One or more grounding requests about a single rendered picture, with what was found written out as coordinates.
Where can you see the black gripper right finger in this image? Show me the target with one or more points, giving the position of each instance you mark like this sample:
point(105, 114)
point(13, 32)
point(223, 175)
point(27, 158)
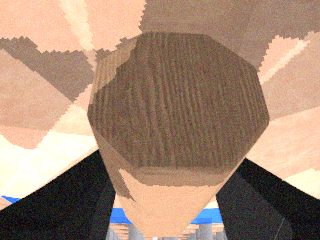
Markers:
point(257, 205)

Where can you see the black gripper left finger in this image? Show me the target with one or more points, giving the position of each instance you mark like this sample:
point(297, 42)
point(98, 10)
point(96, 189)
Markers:
point(77, 205)

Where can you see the blue flat strip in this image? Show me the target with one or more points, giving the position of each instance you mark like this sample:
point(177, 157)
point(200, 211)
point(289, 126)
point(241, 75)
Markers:
point(207, 216)

